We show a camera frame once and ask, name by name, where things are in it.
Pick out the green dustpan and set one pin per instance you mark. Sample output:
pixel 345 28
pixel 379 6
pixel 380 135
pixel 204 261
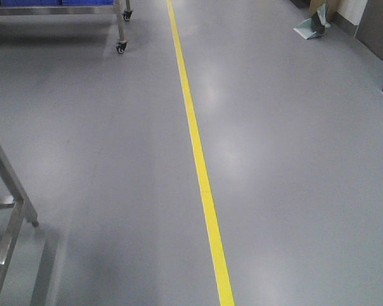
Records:
pixel 316 25

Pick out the steel cart with casters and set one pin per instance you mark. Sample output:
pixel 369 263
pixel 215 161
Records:
pixel 121 9

